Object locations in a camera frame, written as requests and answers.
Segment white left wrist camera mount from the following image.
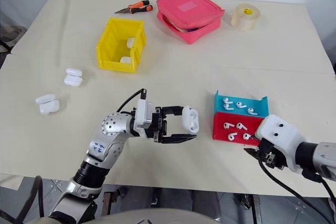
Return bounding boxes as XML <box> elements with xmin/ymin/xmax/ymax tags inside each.
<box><xmin>133</xmin><ymin>99</ymin><xmax>159</xmax><ymax>140</ymax></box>

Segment dark metal frame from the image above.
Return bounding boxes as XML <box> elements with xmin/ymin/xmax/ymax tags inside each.
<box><xmin>0</xmin><ymin>23</ymin><xmax>27</xmax><ymax>55</ymax></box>

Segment red plastic tray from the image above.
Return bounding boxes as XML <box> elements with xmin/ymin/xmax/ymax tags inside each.
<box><xmin>212</xmin><ymin>111</ymin><xmax>266</xmax><ymax>147</ymax></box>

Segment orange black pliers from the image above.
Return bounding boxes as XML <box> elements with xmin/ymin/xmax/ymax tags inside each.
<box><xmin>114</xmin><ymin>0</ymin><xmax>154</xmax><ymax>15</ymax></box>

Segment rusty table frame bracket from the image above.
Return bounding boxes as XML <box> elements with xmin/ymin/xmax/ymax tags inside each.
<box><xmin>239</xmin><ymin>194</ymin><xmax>261</xmax><ymax>224</ymax></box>
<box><xmin>102</xmin><ymin>185</ymin><xmax>127</xmax><ymax>211</ymax></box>

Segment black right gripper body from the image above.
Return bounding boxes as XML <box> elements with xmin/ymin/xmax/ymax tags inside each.
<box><xmin>255</xmin><ymin>139</ymin><xmax>286</xmax><ymax>171</ymax></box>

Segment translucent tape roll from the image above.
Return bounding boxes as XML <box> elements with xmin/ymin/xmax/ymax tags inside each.
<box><xmin>230</xmin><ymin>3</ymin><xmax>262</xmax><ymax>32</ymax></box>

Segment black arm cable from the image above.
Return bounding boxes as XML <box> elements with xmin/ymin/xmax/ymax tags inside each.
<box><xmin>116</xmin><ymin>88</ymin><xmax>148</xmax><ymax>113</ymax></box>
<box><xmin>258</xmin><ymin>155</ymin><xmax>336</xmax><ymax>224</ymax></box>

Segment thick black cable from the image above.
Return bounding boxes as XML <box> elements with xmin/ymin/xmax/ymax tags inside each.
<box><xmin>0</xmin><ymin>175</ymin><xmax>44</xmax><ymax>224</ymax></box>

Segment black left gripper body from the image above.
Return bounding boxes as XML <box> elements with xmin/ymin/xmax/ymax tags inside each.
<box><xmin>151</xmin><ymin>106</ymin><xmax>169</xmax><ymax>144</ymax></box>

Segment yellow plastic bin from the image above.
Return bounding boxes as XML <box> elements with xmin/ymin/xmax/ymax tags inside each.
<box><xmin>96</xmin><ymin>17</ymin><xmax>147</xmax><ymax>74</ymax></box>

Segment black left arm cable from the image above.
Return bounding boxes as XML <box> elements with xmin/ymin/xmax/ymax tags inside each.
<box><xmin>116</xmin><ymin>88</ymin><xmax>148</xmax><ymax>113</ymax></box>

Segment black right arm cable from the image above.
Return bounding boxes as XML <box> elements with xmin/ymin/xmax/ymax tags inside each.
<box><xmin>258</xmin><ymin>155</ymin><xmax>336</xmax><ymax>224</ymax></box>

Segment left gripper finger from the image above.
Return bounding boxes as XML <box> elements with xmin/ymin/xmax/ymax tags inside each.
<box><xmin>159</xmin><ymin>133</ymin><xmax>197</xmax><ymax>145</ymax></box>
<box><xmin>160</xmin><ymin>105</ymin><xmax>185</xmax><ymax>119</ymax></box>

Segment pink fabric pouch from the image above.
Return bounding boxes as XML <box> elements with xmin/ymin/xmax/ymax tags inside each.
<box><xmin>156</xmin><ymin>0</ymin><xmax>226</xmax><ymax>45</ymax></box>

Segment teal plastic tray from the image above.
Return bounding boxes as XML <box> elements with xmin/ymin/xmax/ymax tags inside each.
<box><xmin>213</xmin><ymin>90</ymin><xmax>270</xmax><ymax>119</ymax></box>

